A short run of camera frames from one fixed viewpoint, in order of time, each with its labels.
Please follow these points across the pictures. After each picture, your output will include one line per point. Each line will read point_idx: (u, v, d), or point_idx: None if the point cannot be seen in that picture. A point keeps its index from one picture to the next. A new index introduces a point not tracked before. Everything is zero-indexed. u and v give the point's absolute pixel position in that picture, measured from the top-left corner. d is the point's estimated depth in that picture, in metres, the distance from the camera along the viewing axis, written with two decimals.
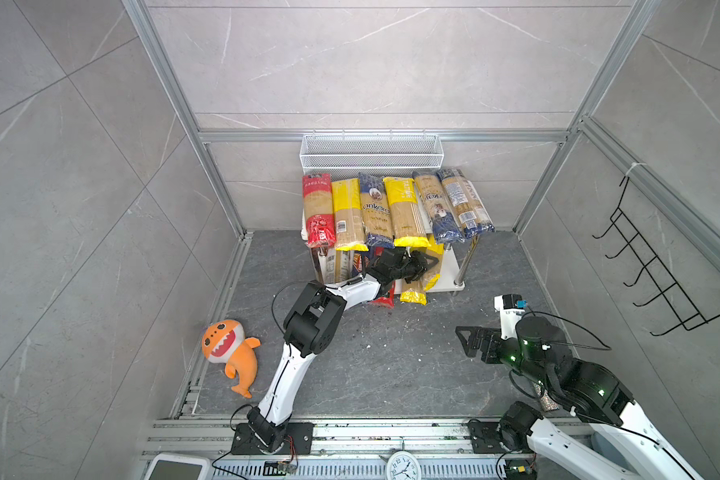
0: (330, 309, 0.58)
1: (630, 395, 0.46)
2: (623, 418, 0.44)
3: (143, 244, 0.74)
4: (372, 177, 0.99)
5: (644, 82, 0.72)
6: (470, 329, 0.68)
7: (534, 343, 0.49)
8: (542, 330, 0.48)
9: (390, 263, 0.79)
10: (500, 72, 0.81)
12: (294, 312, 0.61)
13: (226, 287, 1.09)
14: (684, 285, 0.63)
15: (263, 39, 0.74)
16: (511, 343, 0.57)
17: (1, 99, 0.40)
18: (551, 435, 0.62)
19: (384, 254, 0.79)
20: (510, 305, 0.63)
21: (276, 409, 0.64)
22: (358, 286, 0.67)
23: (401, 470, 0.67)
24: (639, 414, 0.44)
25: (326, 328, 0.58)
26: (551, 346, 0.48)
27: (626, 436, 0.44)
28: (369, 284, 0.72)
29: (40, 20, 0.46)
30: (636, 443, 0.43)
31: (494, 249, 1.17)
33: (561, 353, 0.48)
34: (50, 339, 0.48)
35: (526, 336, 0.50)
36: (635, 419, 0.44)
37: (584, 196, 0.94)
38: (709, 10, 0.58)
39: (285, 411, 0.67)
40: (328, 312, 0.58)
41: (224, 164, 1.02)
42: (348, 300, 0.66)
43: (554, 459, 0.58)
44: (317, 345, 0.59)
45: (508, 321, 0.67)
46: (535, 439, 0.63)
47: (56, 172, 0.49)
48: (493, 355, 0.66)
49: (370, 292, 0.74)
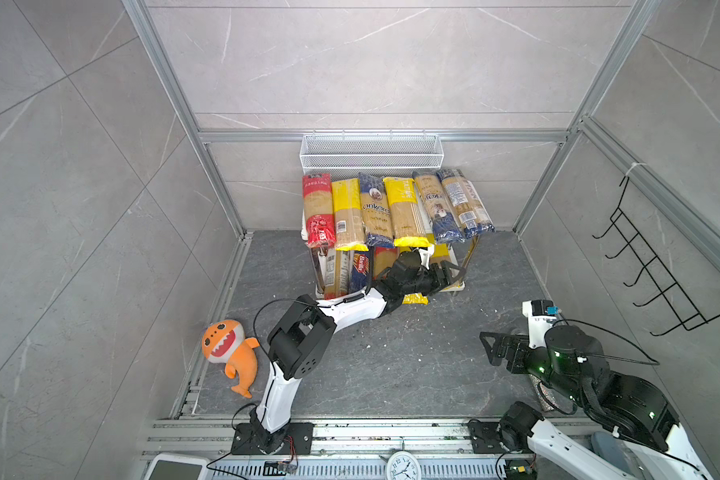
0: (316, 329, 0.51)
1: (675, 417, 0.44)
2: (669, 444, 0.40)
3: (142, 244, 0.73)
4: (372, 177, 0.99)
5: (644, 82, 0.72)
6: (496, 335, 0.57)
7: (567, 356, 0.45)
8: (575, 341, 0.44)
9: (400, 278, 0.69)
10: (500, 72, 0.81)
12: (279, 329, 0.54)
13: (226, 287, 1.09)
14: (684, 286, 0.63)
15: (263, 39, 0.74)
16: (539, 353, 0.53)
17: (1, 99, 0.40)
18: (552, 436, 0.62)
19: (395, 267, 0.69)
20: (540, 312, 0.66)
21: (276, 418, 0.64)
22: (356, 304, 0.60)
23: (401, 470, 0.67)
24: (680, 439, 0.41)
25: (307, 350, 0.51)
26: (587, 359, 0.43)
27: (666, 460, 0.41)
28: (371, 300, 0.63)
29: (41, 20, 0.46)
30: (677, 468, 0.40)
31: (494, 249, 1.17)
33: (598, 365, 0.44)
34: (50, 340, 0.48)
35: (558, 348, 0.45)
36: (678, 445, 0.40)
37: (585, 196, 0.92)
38: (709, 10, 0.58)
39: (285, 418, 0.67)
40: (314, 334, 0.51)
41: (224, 163, 1.02)
42: (343, 319, 0.58)
43: (551, 460, 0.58)
44: (296, 369, 0.51)
45: (537, 330, 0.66)
46: (537, 441, 0.63)
47: (56, 172, 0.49)
48: (520, 364, 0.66)
49: (375, 308, 0.66)
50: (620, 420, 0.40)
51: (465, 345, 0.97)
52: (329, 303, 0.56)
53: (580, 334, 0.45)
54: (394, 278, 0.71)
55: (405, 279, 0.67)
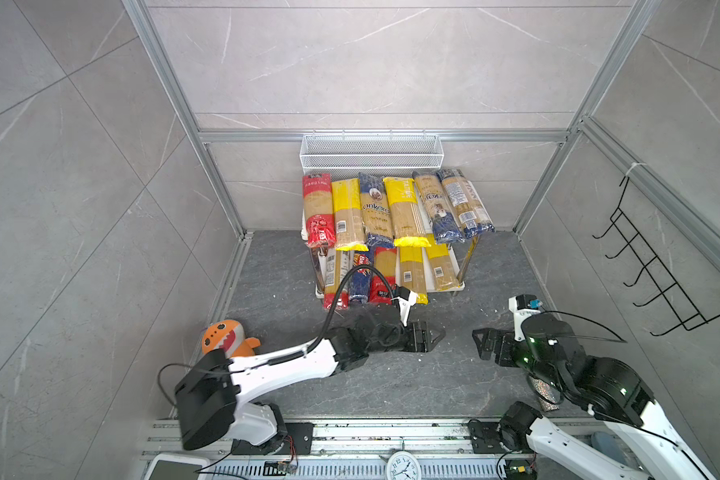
0: (214, 395, 0.41)
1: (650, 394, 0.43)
2: (645, 420, 0.41)
3: (142, 244, 0.73)
4: (372, 177, 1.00)
5: (644, 83, 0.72)
6: (483, 330, 0.60)
7: (541, 340, 0.48)
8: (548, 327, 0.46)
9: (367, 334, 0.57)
10: (500, 72, 0.81)
12: (181, 387, 0.46)
13: (226, 287, 1.09)
14: (684, 286, 0.63)
15: (263, 39, 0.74)
16: (524, 346, 0.55)
17: (1, 99, 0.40)
18: (550, 433, 0.62)
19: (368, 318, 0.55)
20: (523, 306, 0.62)
21: (266, 426, 0.62)
22: (288, 366, 0.48)
23: (401, 470, 0.67)
24: (658, 415, 0.42)
25: (200, 421, 0.41)
26: (559, 342, 0.46)
27: (641, 434, 0.42)
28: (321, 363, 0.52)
29: (41, 20, 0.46)
30: (656, 444, 0.41)
31: (494, 249, 1.17)
33: (571, 349, 0.46)
34: (50, 340, 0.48)
35: (532, 333, 0.48)
36: (653, 420, 0.41)
37: (585, 196, 0.92)
38: (709, 10, 0.58)
39: (272, 429, 0.63)
40: (210, 405, 0.41)
41: (224, 163, 1.02)
42: (266, 383, 0.47)
43: (549, 456, 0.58)
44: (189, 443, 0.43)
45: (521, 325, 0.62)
46: (535, 439, 0.63)
47: (56, 172, 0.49)
48: (507, 357, 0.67)
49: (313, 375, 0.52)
50: (593, 398, 0.42)
51: (465, 345, 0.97)
52: (242, 367, 0.45)
53: (555, 323, 0.46)
54: (363, 331, 0.57)
55: (373, 337, 0.60)
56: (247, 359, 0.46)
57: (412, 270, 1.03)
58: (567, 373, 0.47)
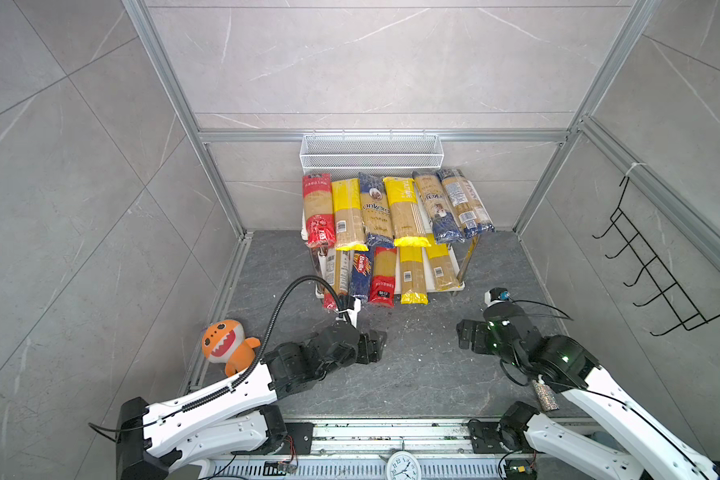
0: (134, 445, 0.40)
1: (594, 360, 0.48)
2: (590, 382, 0.46)
3: (142, 244, 0.73)
4: (372, 177, 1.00)
5: (644, 82, 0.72)
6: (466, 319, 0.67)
7: (499, 322, 0.54)
8: (503, 309, 0.53)
9: (321, 353, 0.51)
10: (500, 72, 0.81)
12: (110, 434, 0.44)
13: (226, 287, 1.09)
14: (684, 285, 0.63)
15: (263, 39, 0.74)
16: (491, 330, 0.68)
17: (1, 99, 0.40)
18: (546, 428, 0.62)
19: (324, 335, 0.50)
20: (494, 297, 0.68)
21: (249, 438, 0.61)
22: (200, 411, 0.44)
23: (401, 470, 0.67)
24: (603, 378, 0.46)
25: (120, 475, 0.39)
26: (513, 323, 0.52)
27: (588, 396, 0.46)
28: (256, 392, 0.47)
29: (41, 20, 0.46)
30: (603, 404, 0.45)
31: (494, 249, 1.17)
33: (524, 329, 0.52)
34: (50, 340, 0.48)
35: (492, 316, 0.54)
36: (597, 383, 0.46)
37: (585, 196, 0.92)
38: (709, 10, 0.58)
39: (260, 435, 0.62)
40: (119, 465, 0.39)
41: (224, 163, 1.02)
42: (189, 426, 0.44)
43: (544, 451, 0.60)
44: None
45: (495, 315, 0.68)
46: (534, 433, 0.63)
47: (56, 172, 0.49)
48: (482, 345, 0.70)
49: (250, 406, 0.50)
50: (544, 370, 0.48)
51: None
52: (155, 417, 0.42)
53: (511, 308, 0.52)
54: (317, 349, 0.52)
55: (326, 357, 0.54)
56: (164, 407, 0.43)
57: (412, 270, 1.03)
58: (522, 349, 0.53)
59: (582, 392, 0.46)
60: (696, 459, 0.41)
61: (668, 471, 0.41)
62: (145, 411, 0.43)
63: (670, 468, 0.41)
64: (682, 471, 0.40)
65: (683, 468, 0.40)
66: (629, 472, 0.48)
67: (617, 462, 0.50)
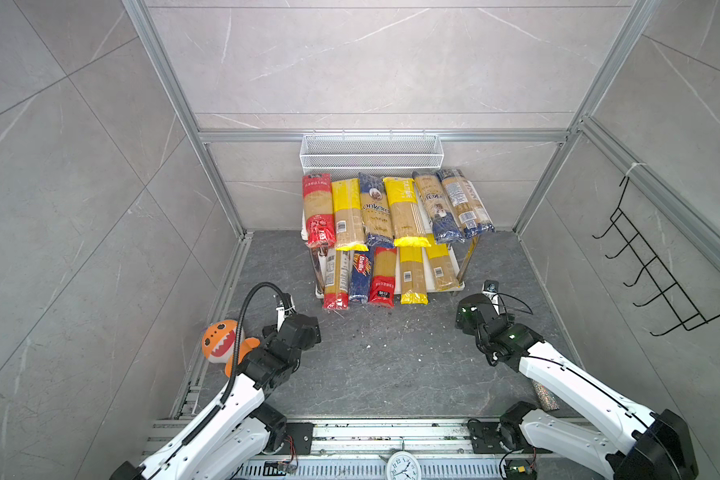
0: None
1: (539, 337, 0.56)
2: (533, 351, 0.54)
3: (142, 244, 0.73)
4: (372, 177, 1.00)
5: (644, 82, 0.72)
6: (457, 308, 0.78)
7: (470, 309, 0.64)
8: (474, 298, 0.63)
9: (286, 341, 0.59)
10: (500, 72, 0.81)
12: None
13: (226, 287, 1.09)
14: (684, 286, 0.63)
15: (263, 39, 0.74)
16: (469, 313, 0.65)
17: (1, 98, 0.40)
18: (540, 419, 0.62)
19: (284, 328, 0.59)
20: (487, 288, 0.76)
21: (253, 441, 0.61)
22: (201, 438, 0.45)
23: (401, 470, 0.67)
24: (544, 347, 0.54)
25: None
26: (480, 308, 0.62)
27: (533, 364, 0.54)
28: (246, 397, 0.50)
29: (40, 20, 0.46)
30: (544, 369, 0.52)
31: (494, 249, 1.17)
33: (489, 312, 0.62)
34: (50, 340, 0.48)
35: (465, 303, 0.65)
36: (540, 351, 0.54)
37: (585, 196, 0.92)
38: (709, 9, 0.58)
39: (262, 433, 0.63)
40: None
41: (224, 163, 1.02)
42: (197, 456, 0.45)
43: (543, 446, 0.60)
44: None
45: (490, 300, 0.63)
46: (530, 425, 0.63)
47: (56, 172, 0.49)
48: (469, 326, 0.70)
49: (243, 415, 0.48)
50: (497, 348, 0.58)
51: (465, 345, 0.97)
52: (157, 465, 0.41)
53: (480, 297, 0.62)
54: (280, 342, 0.59)
55: (293, 344, 0.59)
56: (161, 453, 0.42)
57: (412, 270, 1.03)
58: (484, 332, 0.64)
59: (527, 361, 0.54)
60: (629, 404, 0.44)
61: (605, 419, 0.45)
62: (140, 470, 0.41)
63: (605, 416, 0.45)
64: (614, 416, 0.44)
65: (615, 413, 0.44)
66: (608, 448, 0.48)
67: (598, 441, 0.50)
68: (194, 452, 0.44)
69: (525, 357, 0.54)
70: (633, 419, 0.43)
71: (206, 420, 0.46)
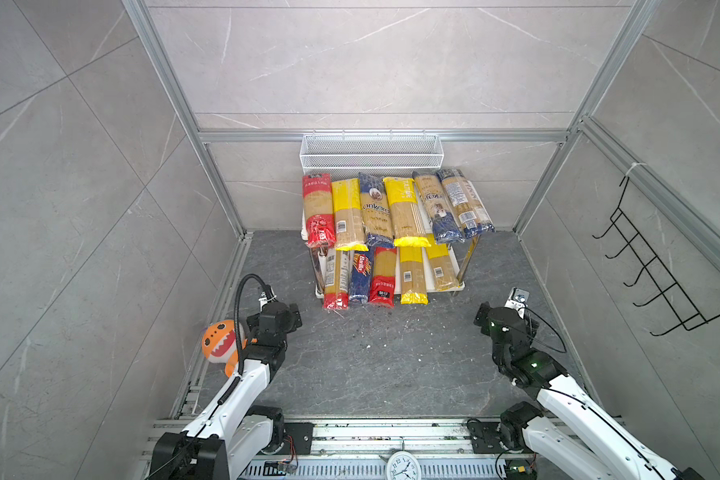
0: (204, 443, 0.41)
1: (563, 370, 0.55)
2: (555, 384, 0.54)
3: (142, 244, 0.73)
4: (372, 177, 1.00)
5: (644, 83, 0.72)
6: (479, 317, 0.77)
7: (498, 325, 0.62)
8: (508, 317, 0.60)
9: (271, 329, 0.65)
10: (500, 72, 0.81)
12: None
13: (226, 287, 1.09)
14: (684, 286, 0.63)
15: (263, 39, 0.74)
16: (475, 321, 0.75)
17: (1, 99, 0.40)
18: (546, 431, 0.61)
19: (263, 320, 0.64)
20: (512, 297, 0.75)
21: (262, 427, 0.62)
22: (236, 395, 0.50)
23: (401, 470, 0.67)
24: (567, 383, 0.53)
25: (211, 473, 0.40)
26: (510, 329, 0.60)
27: (553, 396, 0.53)
28: (258, 372, 0.56)
29: (40, 19, 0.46)
30: (564, 404, 0.52)
31: (494, 249, 1.17)
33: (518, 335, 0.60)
34: (51, 340, 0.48)
35: (495, 318, 0.61)
36: (562, 385, 0.53)
37: (585, 196, 0.92)
38: (709, 10, 0.58)
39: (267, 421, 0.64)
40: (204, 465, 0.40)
41: (224, 163, 1.02)
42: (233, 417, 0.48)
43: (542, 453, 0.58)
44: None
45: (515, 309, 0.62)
46: (534, 432, 0.62)
47: (56, 172, 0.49)
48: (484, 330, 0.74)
49: (259, 385, 0.57)
50: (518, 374, 0.57)
51: (465, 345, 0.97)
52: (202, 422, 0.44)
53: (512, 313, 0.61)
54: (267, 333, 0.66)
55: (275, 328, 0.65)
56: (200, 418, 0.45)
57: (412, 270, 1.03)
58: (508, 354, 0.61)
59: (548, 393, 0.54)
60: (651, 456, 0.43)
61: (621, 466, 0.45)
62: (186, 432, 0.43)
63: (622, 462, 0.44)
64: (633, 465, 0.43)
65: (633, 462, 0.43)
66: None
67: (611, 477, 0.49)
68: (229, 412, 0.47)
69: (548, 391, 0.54)
70: (653, 472, 0.42)
71: (231, 391, 0.51)
